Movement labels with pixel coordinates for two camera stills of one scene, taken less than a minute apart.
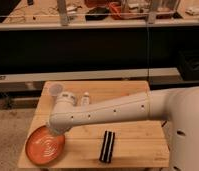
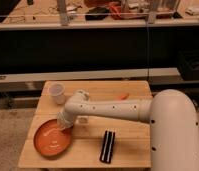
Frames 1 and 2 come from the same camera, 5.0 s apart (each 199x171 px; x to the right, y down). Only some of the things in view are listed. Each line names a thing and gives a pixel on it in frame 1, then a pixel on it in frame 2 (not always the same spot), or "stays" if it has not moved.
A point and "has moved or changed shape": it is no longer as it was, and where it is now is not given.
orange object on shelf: x=115 y=10 stays
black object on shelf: x=97 y=14 stays
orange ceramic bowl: x=43 y=146 has moved or changed shape
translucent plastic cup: x=55 y=89 stays
